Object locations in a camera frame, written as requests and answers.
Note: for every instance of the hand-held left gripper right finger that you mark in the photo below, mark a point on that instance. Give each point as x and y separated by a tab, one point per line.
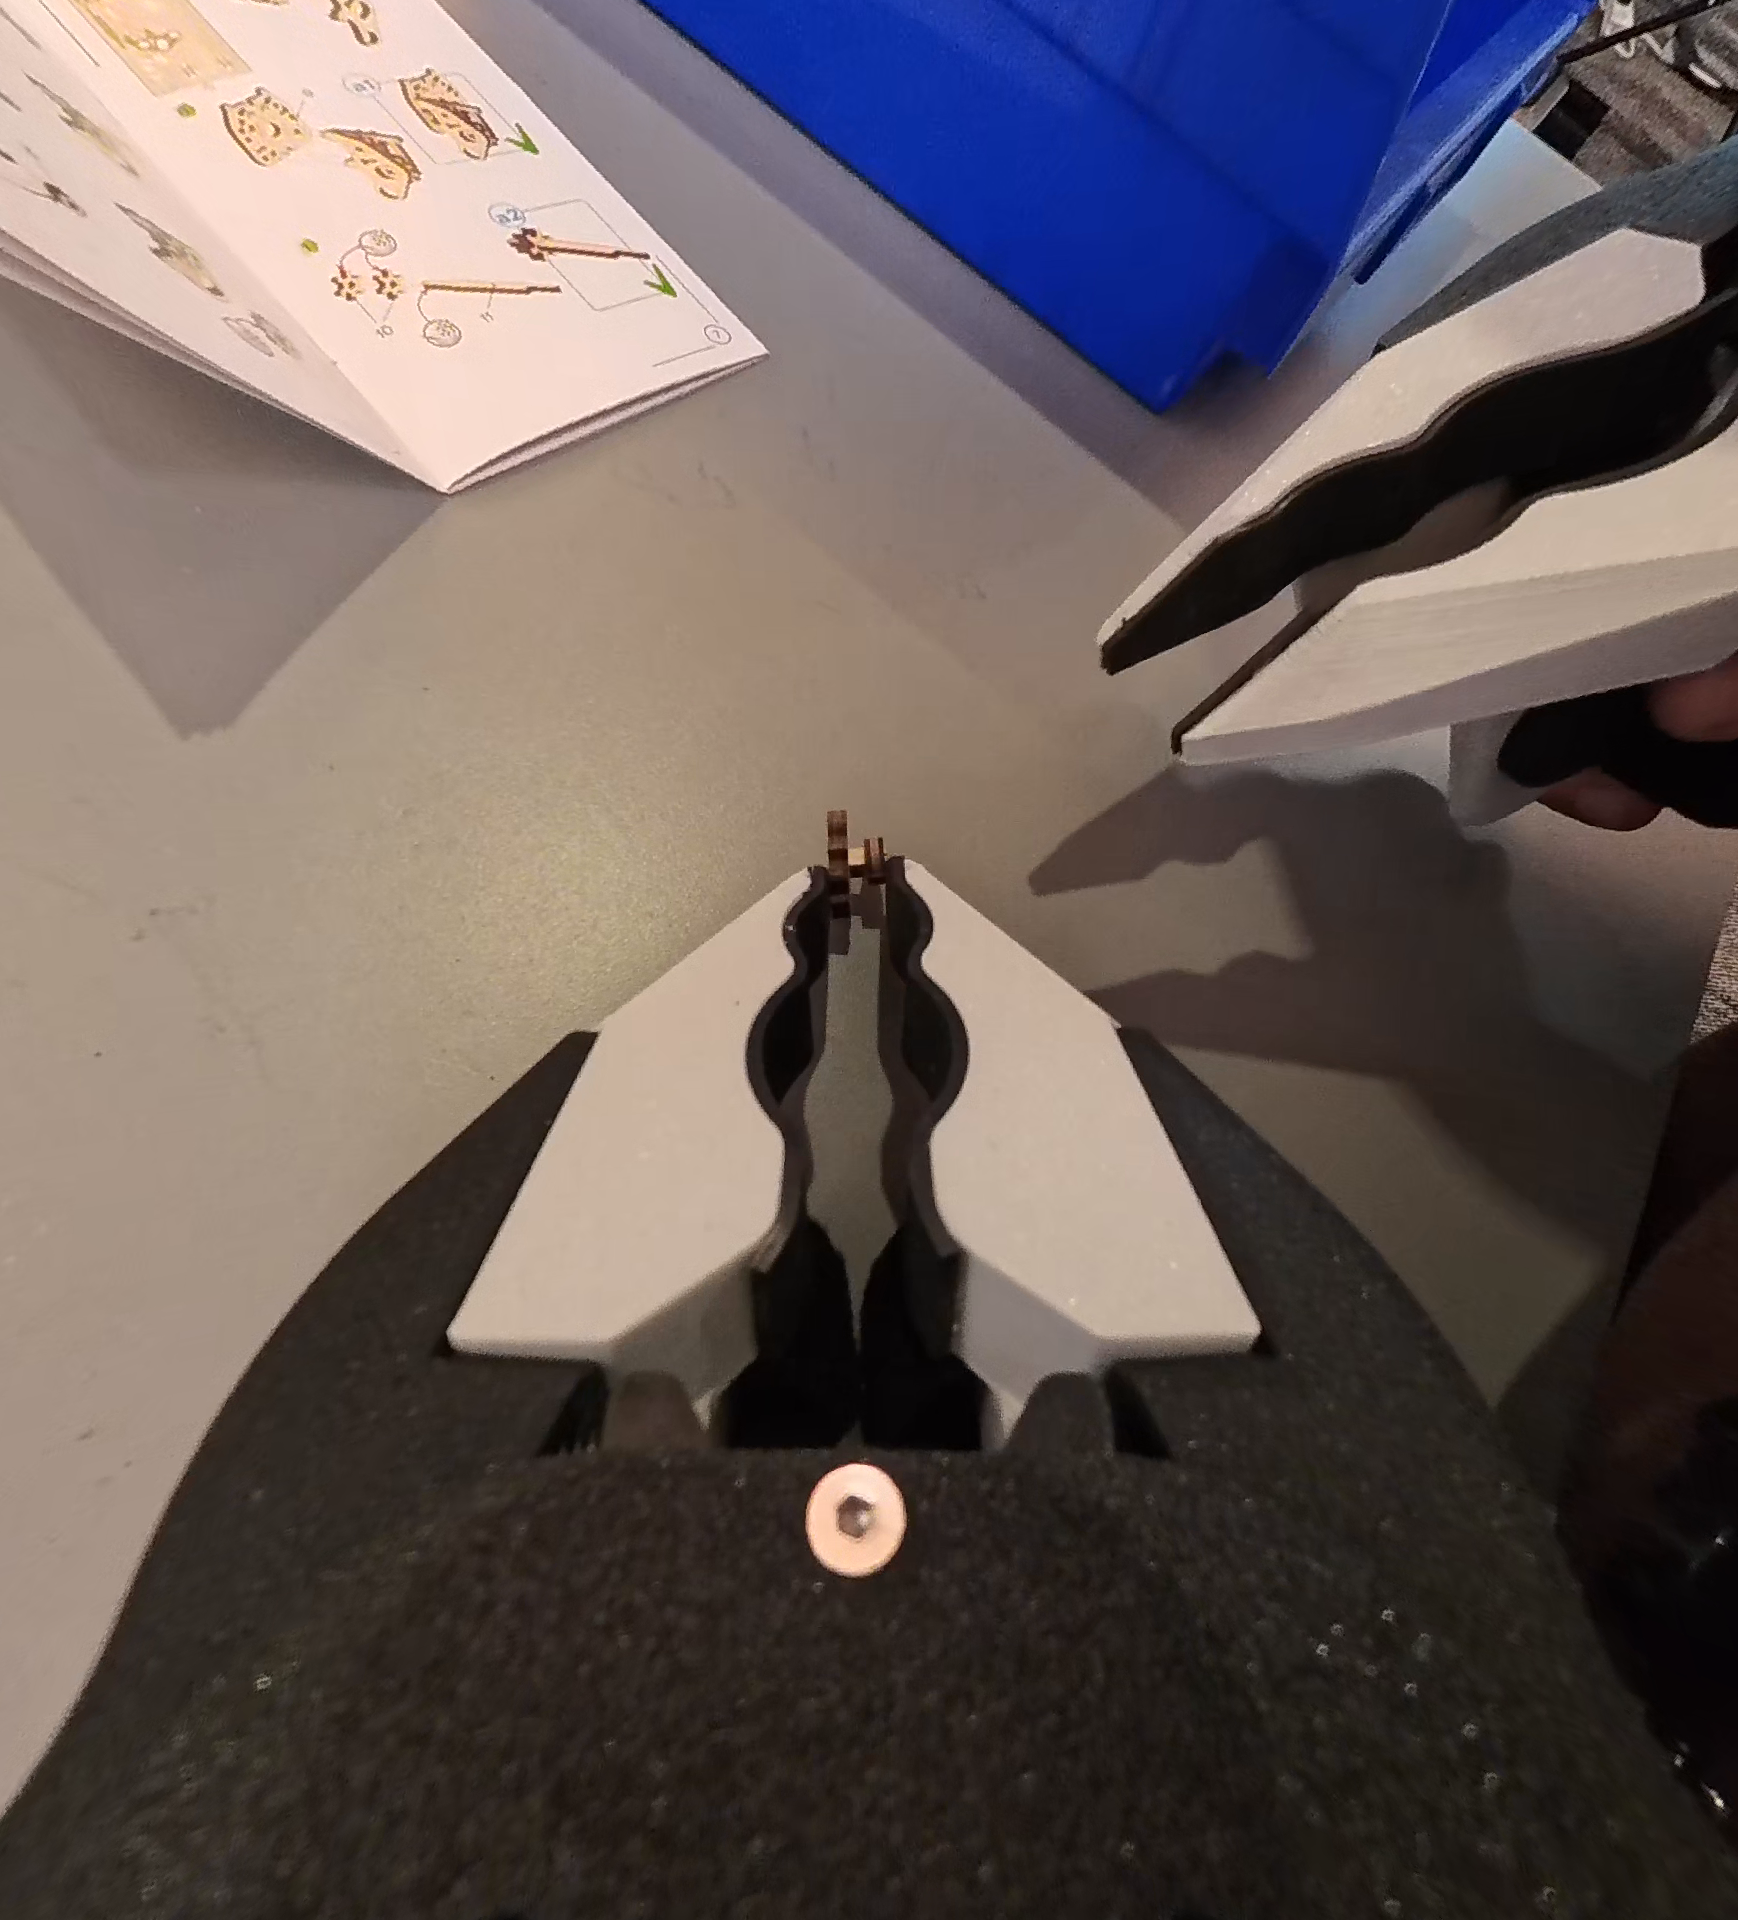
1079	1200

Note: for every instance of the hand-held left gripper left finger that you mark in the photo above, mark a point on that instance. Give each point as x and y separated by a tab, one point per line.
614	1200

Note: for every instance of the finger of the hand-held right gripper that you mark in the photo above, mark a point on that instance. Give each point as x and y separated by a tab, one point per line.
1410	405
1559	601

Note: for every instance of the small wooden gear part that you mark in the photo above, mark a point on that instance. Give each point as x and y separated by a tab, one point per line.
853	858

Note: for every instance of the blue plastic bin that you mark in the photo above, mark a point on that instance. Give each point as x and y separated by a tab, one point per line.
1034	182

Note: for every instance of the white instruction booklet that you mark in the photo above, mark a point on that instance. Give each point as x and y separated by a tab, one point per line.
358	225

